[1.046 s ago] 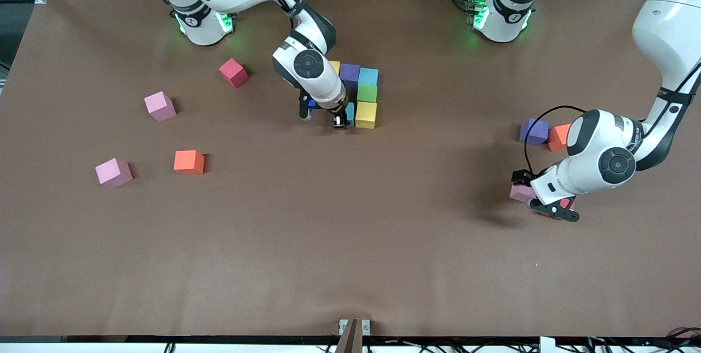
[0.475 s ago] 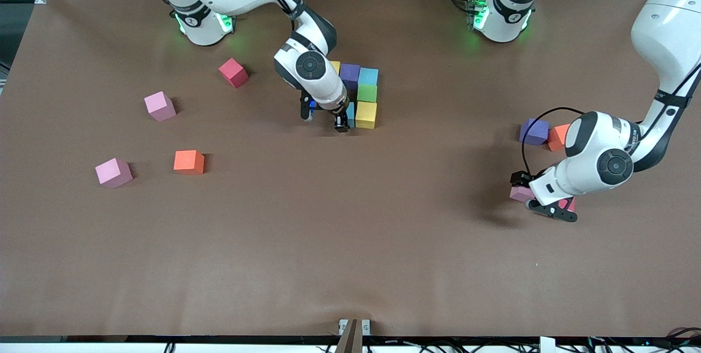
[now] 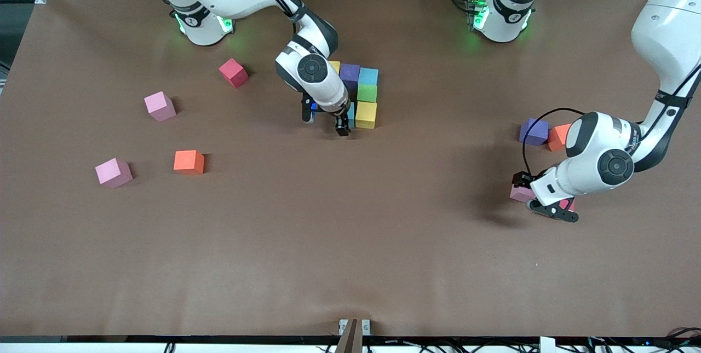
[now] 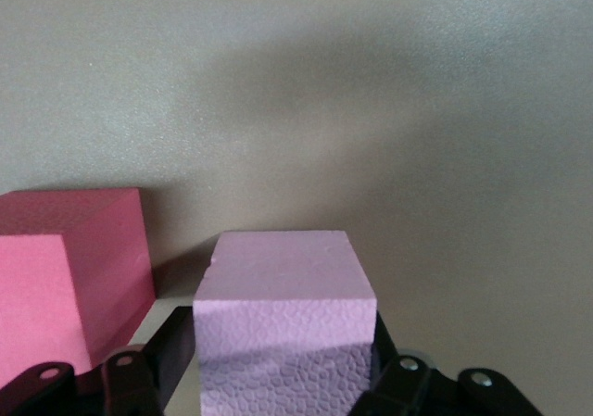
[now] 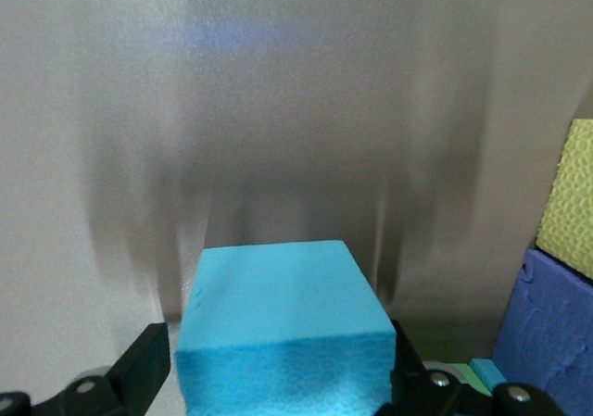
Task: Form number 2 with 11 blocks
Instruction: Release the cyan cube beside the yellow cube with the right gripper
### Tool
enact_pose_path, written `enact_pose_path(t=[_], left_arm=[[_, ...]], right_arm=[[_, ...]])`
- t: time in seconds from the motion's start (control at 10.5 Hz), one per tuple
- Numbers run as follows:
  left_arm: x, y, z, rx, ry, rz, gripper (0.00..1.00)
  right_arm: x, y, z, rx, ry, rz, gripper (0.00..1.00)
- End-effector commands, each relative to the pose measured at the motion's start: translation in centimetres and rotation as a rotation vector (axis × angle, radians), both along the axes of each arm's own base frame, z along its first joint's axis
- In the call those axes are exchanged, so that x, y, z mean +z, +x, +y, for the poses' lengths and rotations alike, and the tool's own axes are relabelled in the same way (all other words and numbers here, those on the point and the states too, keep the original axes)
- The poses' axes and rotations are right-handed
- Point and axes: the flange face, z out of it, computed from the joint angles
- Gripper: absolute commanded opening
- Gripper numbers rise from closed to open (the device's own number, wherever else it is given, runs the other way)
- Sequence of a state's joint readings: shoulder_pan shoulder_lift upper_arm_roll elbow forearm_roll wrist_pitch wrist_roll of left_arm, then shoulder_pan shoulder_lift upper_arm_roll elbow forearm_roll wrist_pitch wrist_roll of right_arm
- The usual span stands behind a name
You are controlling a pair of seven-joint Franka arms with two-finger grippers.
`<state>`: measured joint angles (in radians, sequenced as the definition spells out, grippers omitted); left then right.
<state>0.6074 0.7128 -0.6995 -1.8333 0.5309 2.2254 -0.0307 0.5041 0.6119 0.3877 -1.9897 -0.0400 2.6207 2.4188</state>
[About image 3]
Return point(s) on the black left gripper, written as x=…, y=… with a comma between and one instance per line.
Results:
x=520, y=180

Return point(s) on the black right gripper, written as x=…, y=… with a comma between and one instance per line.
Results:
x=342, y=121

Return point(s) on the pink foam cube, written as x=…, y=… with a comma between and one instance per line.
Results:
x=160, y=106
x=114, y=172
x=520, y=194

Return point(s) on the blue foam cube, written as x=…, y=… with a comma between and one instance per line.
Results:
x=352, y=112
x=368, y=76

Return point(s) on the yellow foam cube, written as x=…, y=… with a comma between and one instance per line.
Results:
x=366, y=115
x=335, y=66

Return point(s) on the green foam cube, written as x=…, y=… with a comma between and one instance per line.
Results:
x=367, y=93

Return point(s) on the purple foam cube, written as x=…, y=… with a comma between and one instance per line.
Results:
x=350, y=75
x=534, y=132

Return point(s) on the orange foam cube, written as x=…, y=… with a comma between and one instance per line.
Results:
x=189, y=161
x=558, y=137

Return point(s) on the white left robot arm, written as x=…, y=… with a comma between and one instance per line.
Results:
x=662, y=24

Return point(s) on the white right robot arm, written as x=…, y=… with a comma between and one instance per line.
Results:
x=323, y=82

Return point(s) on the red foam cube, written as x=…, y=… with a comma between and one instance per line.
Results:
x=569, y=205
x=234, y=73

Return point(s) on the brown table mat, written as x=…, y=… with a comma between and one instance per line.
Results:
x=328, y=265

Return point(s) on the small white plastic box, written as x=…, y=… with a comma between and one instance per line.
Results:
x=547, y=345

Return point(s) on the small metal bracket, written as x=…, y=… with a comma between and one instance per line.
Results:
x=366, y=325

